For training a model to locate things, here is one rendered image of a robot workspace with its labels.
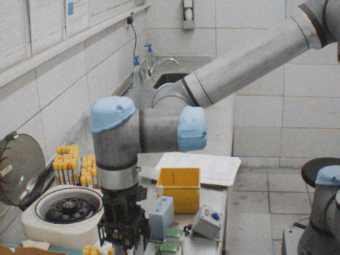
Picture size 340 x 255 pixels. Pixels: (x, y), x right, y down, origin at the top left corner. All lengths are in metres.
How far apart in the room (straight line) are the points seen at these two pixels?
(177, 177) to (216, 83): 0.69
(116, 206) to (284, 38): 0.44
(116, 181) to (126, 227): 0.09
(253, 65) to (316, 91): 2.60
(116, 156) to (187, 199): 0.65
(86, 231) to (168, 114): 0.52
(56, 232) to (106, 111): 0.54
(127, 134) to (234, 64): 0.25
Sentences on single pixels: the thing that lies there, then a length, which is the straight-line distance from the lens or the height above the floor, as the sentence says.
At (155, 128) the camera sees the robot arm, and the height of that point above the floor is 1.37.
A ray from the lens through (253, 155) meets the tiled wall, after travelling 3.56.
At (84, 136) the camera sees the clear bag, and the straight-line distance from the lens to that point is 1.69.
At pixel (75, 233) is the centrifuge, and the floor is 0.99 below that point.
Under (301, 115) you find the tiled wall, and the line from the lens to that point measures 3.46.
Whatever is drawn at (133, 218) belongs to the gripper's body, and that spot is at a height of 1.19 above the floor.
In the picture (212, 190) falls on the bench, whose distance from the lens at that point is 1.51.
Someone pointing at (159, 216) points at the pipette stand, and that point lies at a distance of 1.21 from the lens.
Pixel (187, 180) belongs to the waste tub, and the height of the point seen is 0.93.
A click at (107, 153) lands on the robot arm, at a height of 1.33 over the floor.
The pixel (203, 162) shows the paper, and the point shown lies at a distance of 1.68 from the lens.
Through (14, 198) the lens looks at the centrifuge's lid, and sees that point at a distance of 1.34.
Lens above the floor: 1.63
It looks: 21 degrees down
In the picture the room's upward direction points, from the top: 3 degrees counter-clockwise
